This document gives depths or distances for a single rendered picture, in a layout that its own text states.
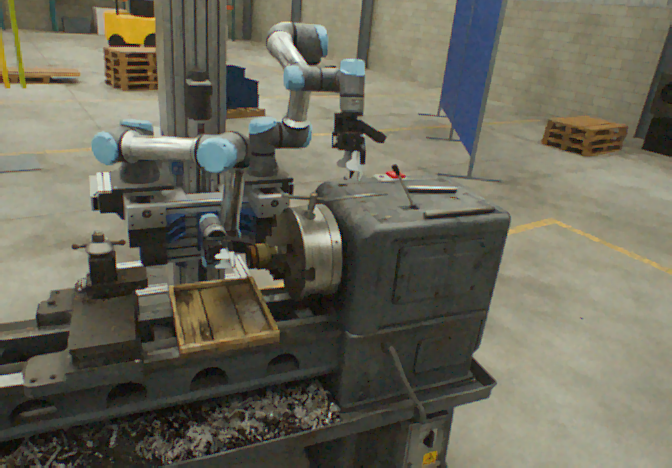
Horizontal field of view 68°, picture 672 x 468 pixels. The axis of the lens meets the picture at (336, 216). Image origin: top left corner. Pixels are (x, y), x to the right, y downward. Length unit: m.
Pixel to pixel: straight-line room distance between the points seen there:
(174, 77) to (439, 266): 1.28
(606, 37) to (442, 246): 10.86
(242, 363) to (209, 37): 1.28
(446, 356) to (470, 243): 0.47
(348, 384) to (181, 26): 1.49
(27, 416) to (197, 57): 1.39
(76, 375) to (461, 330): 1.27
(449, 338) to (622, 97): 10.46
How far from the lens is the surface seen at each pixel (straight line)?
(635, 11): 12.13
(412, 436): 2.08
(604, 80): 12.26
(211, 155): 1.69
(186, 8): 2.17
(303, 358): 1.74
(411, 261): 1.64
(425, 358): 1.92
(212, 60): 2.20
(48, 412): 1.74
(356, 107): 1.54
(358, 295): 1.61
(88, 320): 1.61
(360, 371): 1.81
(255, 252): 1.62
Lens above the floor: 1.85
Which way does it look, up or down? 23 degrees down
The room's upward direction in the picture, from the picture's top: 6 degrees clockwise
